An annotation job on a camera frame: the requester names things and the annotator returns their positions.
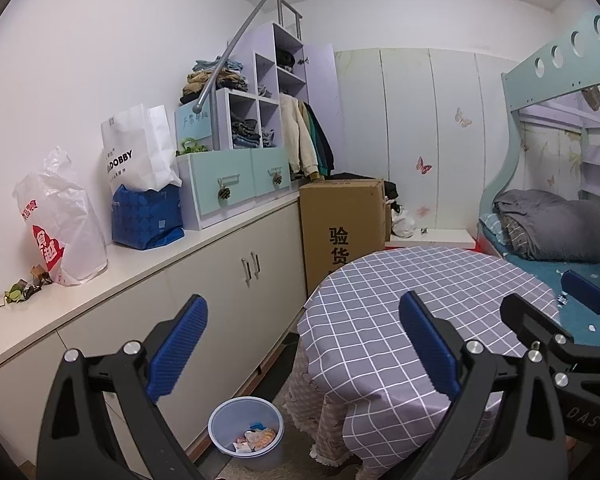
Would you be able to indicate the white low platform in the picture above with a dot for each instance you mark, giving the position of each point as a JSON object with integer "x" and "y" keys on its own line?
{"x": 445, "y": 237}

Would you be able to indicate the pinecone drawer ornament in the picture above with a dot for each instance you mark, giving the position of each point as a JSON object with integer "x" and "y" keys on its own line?
{"x": 277, "y": 179}
{"x": 224, "y": 193}

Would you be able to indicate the pile of folded clothes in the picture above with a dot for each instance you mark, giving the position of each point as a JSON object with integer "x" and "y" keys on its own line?
{"x": 200, "y": 82}

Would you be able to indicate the clear bread packet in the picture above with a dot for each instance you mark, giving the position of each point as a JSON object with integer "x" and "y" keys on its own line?
{"x": 262, "y": 437}

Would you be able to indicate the beige butterfly sticker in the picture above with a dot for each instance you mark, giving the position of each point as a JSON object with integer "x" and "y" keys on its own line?
{"x": 463, "y": 117}

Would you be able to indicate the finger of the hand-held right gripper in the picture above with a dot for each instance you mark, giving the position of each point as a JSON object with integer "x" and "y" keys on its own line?
{"x": 585, "y": 290}
{"x": 525, "y": 312}

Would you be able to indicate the round table grey checked tablecloth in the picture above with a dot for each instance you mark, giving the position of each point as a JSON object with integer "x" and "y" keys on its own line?
{"x": 370, "y": 320}

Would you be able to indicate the teal printed bed sheet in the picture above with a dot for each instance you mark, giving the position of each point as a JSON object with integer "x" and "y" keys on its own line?
{"x": 540, "y": 275}

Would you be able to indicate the pink butterfly sticker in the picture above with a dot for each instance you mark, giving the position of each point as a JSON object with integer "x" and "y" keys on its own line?
{"x": 423, "y": 165}

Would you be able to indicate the purple cubby shelf unit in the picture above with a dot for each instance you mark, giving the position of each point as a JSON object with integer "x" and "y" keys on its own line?
{"x": 322, "y": 85}

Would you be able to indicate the blue plastic waste bin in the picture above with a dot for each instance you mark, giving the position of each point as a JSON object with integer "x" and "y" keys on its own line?
{"x": 230, "y": 420}

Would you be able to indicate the white panelled wardrobe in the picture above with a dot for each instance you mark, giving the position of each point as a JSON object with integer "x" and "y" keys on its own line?
{"x": 405, "y": 110}

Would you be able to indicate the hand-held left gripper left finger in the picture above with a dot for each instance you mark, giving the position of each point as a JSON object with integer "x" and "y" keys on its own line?
{"x": 177, "y": 347}

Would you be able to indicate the green leaf wrapper scraps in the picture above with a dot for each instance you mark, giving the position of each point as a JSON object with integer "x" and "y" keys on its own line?
{"x": 22, "y": 290}

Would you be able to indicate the cream hanging jacket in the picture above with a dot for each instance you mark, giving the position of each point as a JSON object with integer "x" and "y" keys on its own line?
{"x": 297, "y": 135}

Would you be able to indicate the tall cardboard box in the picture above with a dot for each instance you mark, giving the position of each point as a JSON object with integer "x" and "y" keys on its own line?
{"x": 340, "y": 240}

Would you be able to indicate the brown hanging pouch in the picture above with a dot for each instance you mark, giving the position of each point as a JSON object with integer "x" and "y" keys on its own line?
{"x": 591, "y": 97}

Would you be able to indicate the pink fringed table skirt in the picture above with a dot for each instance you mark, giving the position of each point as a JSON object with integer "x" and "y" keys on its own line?
{"x": 320, "y": 410}

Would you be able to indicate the blue woven bag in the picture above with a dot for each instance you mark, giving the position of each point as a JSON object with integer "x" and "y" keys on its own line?
{"x": 145, "y": 217}

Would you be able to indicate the white plastic bag red print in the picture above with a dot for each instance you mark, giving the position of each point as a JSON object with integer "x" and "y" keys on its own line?
{"x": 70, "y": 225}

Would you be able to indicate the teal bunk bed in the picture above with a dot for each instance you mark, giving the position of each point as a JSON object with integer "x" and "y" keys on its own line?
{"x": 545, "y": 85}

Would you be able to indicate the green hanging jacket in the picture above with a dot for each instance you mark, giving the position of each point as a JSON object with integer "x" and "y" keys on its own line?
{"x": 317, "y": 140}

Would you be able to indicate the grey metal handrail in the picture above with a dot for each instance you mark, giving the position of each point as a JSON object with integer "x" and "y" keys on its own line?
{"x": 245, "y": 30}

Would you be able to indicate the dark hanging jacket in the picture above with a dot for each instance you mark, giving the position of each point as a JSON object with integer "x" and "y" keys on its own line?
{"x": 328, "y": 147}

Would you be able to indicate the white paper shopping bag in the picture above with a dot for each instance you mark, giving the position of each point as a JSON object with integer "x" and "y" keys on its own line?
{"x": 135, "y": 145}

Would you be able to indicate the dark clothes in cubby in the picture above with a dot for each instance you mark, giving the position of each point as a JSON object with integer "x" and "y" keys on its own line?
{"x": 287, "y": 60}

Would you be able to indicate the grey duvet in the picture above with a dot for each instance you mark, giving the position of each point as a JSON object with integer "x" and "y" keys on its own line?
{"x": 555, "y": 225}

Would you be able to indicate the small white plastic bag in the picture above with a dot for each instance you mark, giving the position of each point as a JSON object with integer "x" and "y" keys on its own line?
{"x": 404, "y": 224}

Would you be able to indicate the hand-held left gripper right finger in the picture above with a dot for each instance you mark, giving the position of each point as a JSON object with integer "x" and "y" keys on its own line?
{"x": 427, "y": 342}

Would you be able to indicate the teal two-drawer unit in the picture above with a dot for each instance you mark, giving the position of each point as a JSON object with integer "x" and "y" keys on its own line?
{"x": 215, "y": 170}

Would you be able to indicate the long white low cabinet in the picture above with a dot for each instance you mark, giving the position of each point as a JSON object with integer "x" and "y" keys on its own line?
{"x": 155, "y": 300}

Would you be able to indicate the black clothes heap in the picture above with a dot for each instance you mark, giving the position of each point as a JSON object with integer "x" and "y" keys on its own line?
{"x": 390, "y": 190}

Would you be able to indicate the folded jeans in cubby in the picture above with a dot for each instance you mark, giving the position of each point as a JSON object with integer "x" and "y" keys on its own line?
{"x": 247, "y": 132}

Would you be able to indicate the green plastic plant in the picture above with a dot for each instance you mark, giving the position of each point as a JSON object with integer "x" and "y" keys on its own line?
{"x": 190, "y": 148}

